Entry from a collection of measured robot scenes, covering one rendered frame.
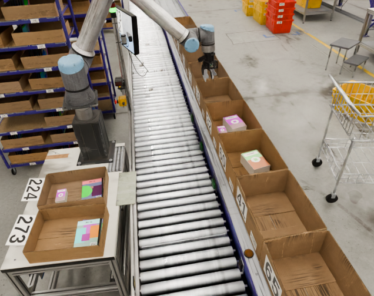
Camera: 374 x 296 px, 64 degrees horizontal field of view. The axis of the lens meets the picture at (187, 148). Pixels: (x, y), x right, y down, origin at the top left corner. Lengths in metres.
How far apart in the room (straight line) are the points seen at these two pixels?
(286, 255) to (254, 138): 0.80
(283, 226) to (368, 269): 1.24
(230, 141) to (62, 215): 1.11
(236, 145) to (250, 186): 0.40
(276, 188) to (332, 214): 1.31
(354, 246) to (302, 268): 1.37
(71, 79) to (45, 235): 0.92
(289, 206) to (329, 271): 0.38
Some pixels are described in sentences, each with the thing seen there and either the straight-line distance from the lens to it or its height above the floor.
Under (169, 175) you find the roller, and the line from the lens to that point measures 2.06.
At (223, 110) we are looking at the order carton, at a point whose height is 0.97.
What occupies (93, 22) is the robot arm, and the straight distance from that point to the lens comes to 2.04.
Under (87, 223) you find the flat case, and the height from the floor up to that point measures 0.78.
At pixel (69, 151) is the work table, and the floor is 0.75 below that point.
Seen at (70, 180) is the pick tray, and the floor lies 0.77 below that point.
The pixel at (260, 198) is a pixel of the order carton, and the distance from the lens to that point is 1.73.
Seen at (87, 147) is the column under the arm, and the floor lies 0.87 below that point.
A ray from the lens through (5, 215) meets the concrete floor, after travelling 3.32.
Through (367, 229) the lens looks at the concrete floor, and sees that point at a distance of 3.01.
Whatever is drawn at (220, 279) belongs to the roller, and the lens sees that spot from 1.60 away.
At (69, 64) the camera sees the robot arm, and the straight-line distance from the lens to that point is 1.96.
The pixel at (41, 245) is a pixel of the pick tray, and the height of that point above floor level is 0.76.
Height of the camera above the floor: 2.14
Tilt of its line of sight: 38 degrees down
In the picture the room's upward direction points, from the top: 3 degrees counter-clockwise
